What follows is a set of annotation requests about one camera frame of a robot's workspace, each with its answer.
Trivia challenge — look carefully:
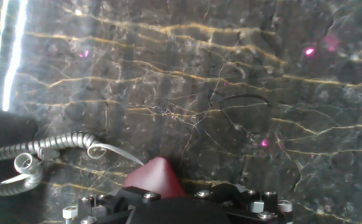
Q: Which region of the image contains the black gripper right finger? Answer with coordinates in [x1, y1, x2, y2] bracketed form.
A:
[196, 184, 293, 224]

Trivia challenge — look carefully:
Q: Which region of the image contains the grey coiled phone cord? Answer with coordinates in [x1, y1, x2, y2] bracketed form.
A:
[0, 131, 145, 197]

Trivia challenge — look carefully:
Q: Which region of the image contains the black marble pattern mat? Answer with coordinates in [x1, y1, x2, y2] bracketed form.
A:
[0, 0, 362, 224]

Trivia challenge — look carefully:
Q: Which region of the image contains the dark red telephone handset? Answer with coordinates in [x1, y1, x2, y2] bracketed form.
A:
[123, 156, 188, 199]

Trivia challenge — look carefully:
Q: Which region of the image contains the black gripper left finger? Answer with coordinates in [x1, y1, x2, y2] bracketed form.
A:
[62, 186, 162, 224]

